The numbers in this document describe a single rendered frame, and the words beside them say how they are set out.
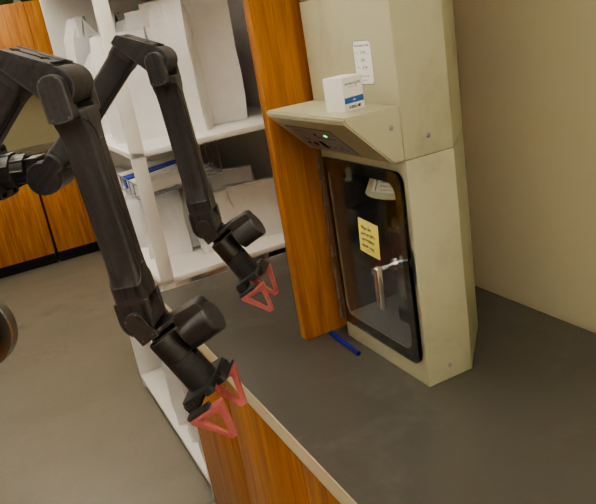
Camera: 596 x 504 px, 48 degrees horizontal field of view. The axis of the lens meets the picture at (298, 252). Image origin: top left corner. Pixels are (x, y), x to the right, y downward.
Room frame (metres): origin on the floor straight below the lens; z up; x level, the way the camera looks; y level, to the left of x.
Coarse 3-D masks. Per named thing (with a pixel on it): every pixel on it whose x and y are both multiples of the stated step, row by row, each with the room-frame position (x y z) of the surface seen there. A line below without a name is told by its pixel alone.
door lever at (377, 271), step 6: (390, 264) 1.21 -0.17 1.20; (396, 264) 1.21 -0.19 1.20; (372, 270) 1.20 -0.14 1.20; (378, 270) 1.19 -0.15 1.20; (384, 270) 1.20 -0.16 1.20; (396, 270) 1.21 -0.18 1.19; (378, 276) 1.19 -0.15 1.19; (378, 282) 1.19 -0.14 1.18; (378, 288) 1.19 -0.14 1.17; (384, 288) 1.20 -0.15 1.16; (378, 294) 1.20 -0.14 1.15; (384, 294) 1.20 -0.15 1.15; (378, 300) 1.20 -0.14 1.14; (384, 300) 1.20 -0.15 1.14; (378, 306) 1.20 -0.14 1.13; (384, 306) 1.20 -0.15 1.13
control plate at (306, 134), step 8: (288, 128) 1.40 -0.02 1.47; (296, 128) 1.36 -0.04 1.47; (304, 128) 1.32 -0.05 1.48; (304, 136) 1.38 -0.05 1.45; (312, 136) 1.34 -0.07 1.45; (320, 136) 1.30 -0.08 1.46; (328, 136) 1.26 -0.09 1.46; (312, 144) 1.41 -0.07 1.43; (320, 144) 1.36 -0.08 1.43; (328, 144) 1.32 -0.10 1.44; (336, 144) 1.28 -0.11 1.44; (344, 144) 1.24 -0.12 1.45; (344, 152) 1.30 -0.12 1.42; (352, 152) 1.26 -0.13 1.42
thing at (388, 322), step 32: (352, 192) 1.34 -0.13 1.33; (384, 192) 1.23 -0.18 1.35; (352, 224) 1.36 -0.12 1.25; (384, 224) 1.24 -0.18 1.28; (352, 256) 1.38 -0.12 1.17; (384, 256) 1.25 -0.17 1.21; (352, 288) 1.39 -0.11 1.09; (352, 320) 1.42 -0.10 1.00; (384, 320) 1.28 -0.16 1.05; (416, 320) 1.18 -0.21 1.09; (416, 352) 1.18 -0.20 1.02
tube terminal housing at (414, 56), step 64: (320, 0) 1.38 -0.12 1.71; (384, 0) 1.19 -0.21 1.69; (448, 0) 1.33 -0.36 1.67; (320, 64) 1.42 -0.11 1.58; (384, 64) 1.21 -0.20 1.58; (448, 64) 1.25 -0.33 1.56; (448, 128) 1.22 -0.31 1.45; (448, 192) 1.21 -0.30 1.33; (448, 256) 1.21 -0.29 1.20; (448, 320) 1.20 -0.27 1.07
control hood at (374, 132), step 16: (272, 112) 1.40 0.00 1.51; (288, 112) 1.33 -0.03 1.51; (304, 112) 1.29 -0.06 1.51; (320, 112) 1.26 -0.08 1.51; (352, 112) 1.19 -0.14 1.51; (368, 112) 1.16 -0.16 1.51; (384, 112) 1.16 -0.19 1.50; (320, 128) 1.25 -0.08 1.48; (336, 128) 1.18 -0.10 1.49; (352, 128) 1.14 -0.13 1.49; (368, 128) 1.15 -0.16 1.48; (384, 128) 1.16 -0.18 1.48; (400, 128) 1.18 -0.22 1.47; (352, 144) 1.21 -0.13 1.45; (368, 144) 1.15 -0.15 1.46; (384, 144) 1.16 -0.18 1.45; (400, 144) 1.17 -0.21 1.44; (384, 160) 1.18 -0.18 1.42; (400, 160) 1.17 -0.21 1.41
